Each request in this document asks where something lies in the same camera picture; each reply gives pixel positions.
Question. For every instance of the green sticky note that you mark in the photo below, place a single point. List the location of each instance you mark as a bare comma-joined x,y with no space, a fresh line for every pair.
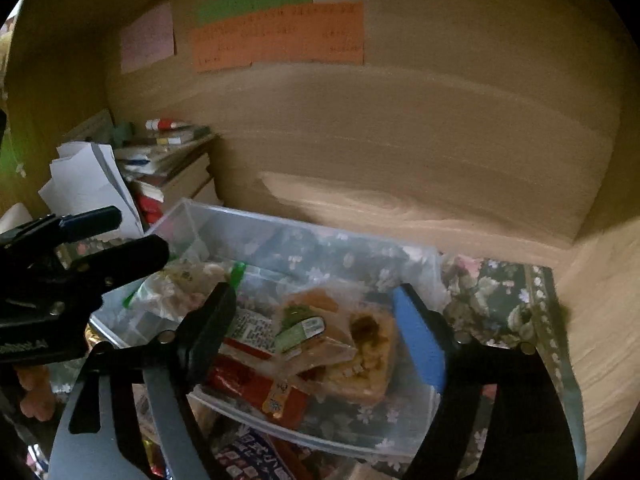
250,2

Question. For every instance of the red and white tube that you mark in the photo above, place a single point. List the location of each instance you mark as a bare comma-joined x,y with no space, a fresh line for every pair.
167,124

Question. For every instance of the thick pale book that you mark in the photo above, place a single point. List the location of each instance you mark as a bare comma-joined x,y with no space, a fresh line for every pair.
200,197

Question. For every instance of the orange sticky note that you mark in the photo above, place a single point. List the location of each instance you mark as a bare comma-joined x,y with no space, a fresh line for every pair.
280,40

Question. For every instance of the clear plastic container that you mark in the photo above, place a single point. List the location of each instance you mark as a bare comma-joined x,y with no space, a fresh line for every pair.
300,245

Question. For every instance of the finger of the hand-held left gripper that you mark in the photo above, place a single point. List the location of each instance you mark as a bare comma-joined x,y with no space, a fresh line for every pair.
95,221
135,255

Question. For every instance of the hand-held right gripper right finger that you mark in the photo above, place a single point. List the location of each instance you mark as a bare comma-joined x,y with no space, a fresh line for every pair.
420,340

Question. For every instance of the blue and white snack packet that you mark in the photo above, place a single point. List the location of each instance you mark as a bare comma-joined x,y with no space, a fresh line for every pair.
250,460

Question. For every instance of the grey card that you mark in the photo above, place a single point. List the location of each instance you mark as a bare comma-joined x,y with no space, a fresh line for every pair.
92,127

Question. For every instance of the red snack packet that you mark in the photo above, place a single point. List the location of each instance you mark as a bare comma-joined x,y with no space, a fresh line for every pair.
240,385

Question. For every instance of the snack packet with white label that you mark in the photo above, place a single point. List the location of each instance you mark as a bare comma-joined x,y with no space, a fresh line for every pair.
250,330

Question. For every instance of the thin book with yellow label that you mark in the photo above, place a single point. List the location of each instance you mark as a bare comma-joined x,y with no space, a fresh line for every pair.
170,142

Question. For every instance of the white folded papers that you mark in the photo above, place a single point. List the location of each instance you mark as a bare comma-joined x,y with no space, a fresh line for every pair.
85,185

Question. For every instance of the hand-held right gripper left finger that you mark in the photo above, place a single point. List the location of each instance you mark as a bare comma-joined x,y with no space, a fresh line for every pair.
210,325

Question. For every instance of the person's left hand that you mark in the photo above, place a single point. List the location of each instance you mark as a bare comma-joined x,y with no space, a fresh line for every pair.
35,392

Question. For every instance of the clear zip bag green strip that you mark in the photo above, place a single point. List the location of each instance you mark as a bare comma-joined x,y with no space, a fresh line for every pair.
165,290

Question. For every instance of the pink sticky note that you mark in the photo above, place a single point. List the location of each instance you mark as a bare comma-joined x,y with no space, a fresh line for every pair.
147,37

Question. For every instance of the dark floral cloth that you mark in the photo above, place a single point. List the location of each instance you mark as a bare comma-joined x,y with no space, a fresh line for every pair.
500,295

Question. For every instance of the toast packet with green label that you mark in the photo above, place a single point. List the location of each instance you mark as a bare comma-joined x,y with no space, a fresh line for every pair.
350,360

